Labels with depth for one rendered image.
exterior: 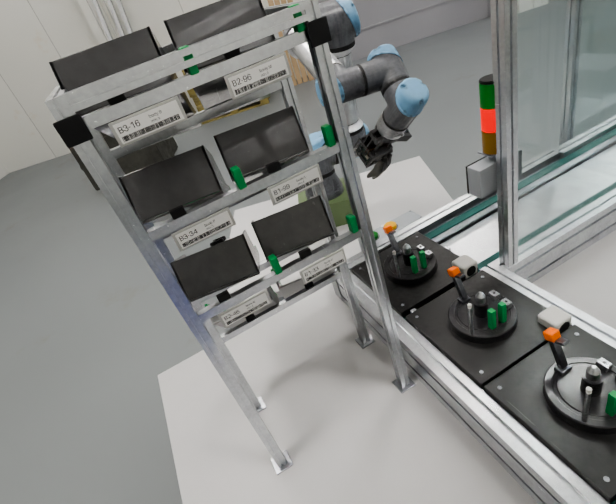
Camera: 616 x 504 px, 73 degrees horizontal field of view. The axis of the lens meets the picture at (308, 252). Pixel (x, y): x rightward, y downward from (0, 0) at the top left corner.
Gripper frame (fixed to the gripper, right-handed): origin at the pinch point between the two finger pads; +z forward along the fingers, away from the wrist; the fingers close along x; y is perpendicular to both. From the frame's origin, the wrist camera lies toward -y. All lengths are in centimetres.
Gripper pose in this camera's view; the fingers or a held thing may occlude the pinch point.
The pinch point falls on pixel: (367, 164)
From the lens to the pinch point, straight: 132.0
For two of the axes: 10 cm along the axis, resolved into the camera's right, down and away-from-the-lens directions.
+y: -8.2, 4.5, -3.5
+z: -2.3, 3.1, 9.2
